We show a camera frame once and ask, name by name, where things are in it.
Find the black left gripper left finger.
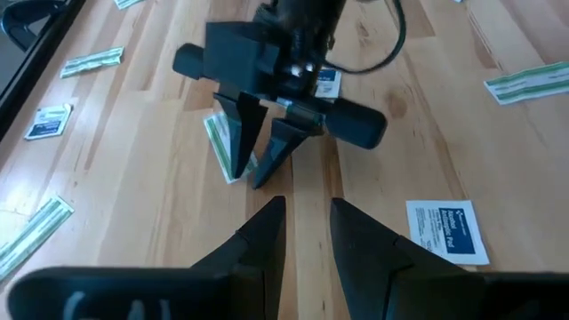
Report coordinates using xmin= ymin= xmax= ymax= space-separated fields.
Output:
xmin=190 ymin=196 xmax=287 ymax=320

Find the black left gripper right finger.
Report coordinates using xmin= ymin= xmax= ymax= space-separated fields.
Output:
xmin=331 ymin=198 xmax=485 ymax=320

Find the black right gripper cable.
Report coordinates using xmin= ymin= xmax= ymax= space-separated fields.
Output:
xmin=326 ymin=0 xmax=408 ymax=76

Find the blue white alcohol pad packet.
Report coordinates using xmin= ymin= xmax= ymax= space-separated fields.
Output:
xmin=313 ymin=66 xmax=343 ymax=100
xmin=405 ymin=198 xmax=491 ymax=267
xmin=24 ymin=102 xmax=75 ymax=141

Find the black frame clamp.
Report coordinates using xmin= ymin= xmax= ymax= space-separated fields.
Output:
xmin=0 ymin=0 xmax=68 ymax=51

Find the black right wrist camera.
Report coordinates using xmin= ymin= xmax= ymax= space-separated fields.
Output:
xmin=203 ymin=20 xmax=282 ymax=95

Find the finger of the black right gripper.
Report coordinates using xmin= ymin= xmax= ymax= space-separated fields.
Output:
xmin=252 ymin=116 xmax=313 ymax=190
xmin=212 ymin=91 xmax=268 ymax=180

